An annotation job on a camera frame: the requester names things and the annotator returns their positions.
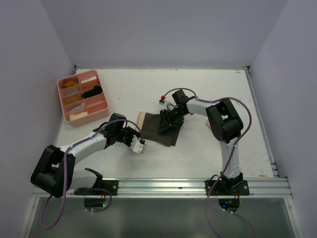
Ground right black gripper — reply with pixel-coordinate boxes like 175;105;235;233
158;107;186;133

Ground olive green underwear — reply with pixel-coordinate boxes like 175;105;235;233
137;112;180;147

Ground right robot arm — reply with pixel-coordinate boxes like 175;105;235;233
158;89;244;195

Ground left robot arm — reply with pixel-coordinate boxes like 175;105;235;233
30;113;145;198

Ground pink underwear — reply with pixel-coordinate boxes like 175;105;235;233
206;120;211;128

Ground black rolled garment in tray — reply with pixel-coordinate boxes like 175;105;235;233
82;85;103;99

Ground pink divided organizer tray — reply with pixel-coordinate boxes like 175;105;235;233
57;70;110;127

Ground cream rolled garment in tray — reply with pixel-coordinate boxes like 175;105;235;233
69;112;88;121

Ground white rolled garment in tray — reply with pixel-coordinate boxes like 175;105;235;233
81;76;98;84

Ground orange rolled garment in tray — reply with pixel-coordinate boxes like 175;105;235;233
63;94;82;105

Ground yellow rolled garment in tray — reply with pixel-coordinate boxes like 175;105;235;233
62;79;78;88

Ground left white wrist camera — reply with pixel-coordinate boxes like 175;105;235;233
130;135;146;154

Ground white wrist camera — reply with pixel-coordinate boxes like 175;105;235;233
159;95;171;107
130;135;146;154

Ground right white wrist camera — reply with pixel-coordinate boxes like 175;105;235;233
159;95;171;107

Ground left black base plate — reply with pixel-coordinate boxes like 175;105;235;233
74;179;119;196

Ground aluminium mounting rail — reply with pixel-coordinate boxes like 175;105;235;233
31;177;295;198

